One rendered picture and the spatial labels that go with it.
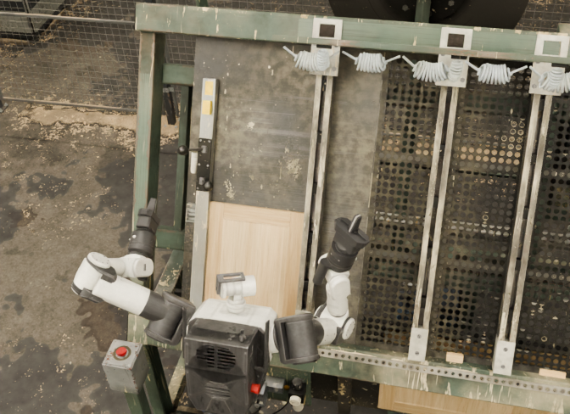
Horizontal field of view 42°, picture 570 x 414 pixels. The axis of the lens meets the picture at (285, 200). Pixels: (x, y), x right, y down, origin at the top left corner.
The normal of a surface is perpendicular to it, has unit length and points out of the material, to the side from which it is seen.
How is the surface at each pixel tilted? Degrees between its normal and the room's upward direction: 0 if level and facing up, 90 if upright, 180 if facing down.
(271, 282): 58
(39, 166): 0
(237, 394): 82
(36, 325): 0
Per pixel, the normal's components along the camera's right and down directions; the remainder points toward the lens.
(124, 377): -0.22, 0.67
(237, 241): -0.21, 0.18
